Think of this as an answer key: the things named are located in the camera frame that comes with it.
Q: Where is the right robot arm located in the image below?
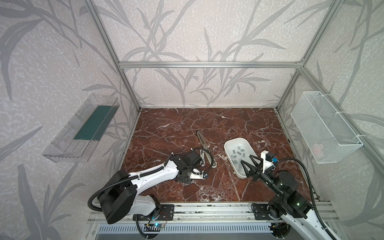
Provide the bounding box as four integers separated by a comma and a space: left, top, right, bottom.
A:
241, 153, 340, 240

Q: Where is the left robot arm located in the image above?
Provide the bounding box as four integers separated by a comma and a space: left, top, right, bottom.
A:
87, 147, 216, 225

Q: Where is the white plastic tray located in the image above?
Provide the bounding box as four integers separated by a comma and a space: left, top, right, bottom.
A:
224, 138, 257, 179

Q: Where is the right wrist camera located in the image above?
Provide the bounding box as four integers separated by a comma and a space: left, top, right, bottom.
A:
261, 151, 278, 174

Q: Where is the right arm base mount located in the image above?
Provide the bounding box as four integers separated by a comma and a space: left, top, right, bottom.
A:
251, 203, 276, 220

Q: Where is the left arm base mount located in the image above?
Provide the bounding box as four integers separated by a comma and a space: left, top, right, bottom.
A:
133, 205, 175, 221

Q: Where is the aluminium front rail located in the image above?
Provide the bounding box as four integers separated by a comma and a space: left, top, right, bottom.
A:
87, 202, 340, 224

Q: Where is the white wire mesh basket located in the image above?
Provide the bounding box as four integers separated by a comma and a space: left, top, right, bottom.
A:
291, 91, 364, 164

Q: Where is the clear plastic wall bin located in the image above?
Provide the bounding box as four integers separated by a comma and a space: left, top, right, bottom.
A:
43, 94, 120, 163

